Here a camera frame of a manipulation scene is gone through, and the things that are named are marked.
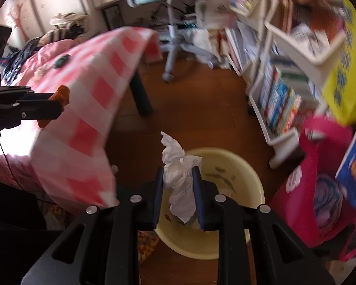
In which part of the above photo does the small orange breaded piece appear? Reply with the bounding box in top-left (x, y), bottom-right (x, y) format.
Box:
top-left (38, 85), bottom-right (70, 129)

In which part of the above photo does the dark table leg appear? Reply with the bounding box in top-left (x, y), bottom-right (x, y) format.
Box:
top-left (130, 71), bottom-right (153, 116)

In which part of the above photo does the yellow printed board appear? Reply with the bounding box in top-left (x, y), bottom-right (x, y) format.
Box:
top-left (322, 0), bottom-right (356, 125)

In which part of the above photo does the red white checked tablecloth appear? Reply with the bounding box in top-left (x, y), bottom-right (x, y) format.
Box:
top-left (30, 26), bottom-right (161, 210)

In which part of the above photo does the black shiny jacket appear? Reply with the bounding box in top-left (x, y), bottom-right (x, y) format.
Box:
top-left (3, 38), bottom-right (42, 81)

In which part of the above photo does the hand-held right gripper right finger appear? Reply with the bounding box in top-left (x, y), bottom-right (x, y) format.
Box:
top-left (192, 166), bottom-right (336, 285)

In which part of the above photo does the row of thick books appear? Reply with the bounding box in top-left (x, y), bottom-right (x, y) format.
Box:
top-left (257, 58), bottom-right (303, 134)

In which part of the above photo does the dark green lumpy scrap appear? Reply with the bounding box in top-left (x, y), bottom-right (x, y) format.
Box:
top-left (54, 54), bottom-right (71, 68)

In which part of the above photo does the small white tissue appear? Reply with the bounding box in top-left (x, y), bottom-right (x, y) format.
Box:
top-left (161, 131), bottom-right (203, 224)

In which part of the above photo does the red pink bag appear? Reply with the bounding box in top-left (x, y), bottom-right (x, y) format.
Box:
top-left (268, 116), bottom-right (356, 262)

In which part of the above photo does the pink quilt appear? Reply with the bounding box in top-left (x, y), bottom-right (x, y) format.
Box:
top-left (0, 40), bottom-right (78, 190)

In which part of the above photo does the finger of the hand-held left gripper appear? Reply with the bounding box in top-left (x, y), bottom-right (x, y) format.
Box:
top-left (0, 87), bottom-right (57, 101)
top-left (6, 100), bottom-right (63, 121)

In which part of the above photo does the pale yellow plastic bin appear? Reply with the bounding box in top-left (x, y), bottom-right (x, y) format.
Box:
top-left (154, 147), bottom-right (265, 260)

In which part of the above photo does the beige dark striped cloth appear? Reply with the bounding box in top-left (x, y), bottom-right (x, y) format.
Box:
top-left (40, 28), bottom-right (78, 43)

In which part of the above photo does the beige canvas bag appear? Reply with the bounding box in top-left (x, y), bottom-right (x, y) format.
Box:
top-left (50, 12), bottom-right (86, 29)

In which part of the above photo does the white rolling book rack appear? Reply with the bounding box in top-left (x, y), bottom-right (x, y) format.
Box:
top-left (225, 0), bottom-right (347, 168)

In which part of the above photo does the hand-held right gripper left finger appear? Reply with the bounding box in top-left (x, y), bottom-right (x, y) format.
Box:
top-left (21, 166), bottom-right (164, 285)

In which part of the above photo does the wardrobe with tree print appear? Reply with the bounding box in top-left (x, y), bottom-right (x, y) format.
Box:
top-left (0, 0), bottom-right (92, 51)

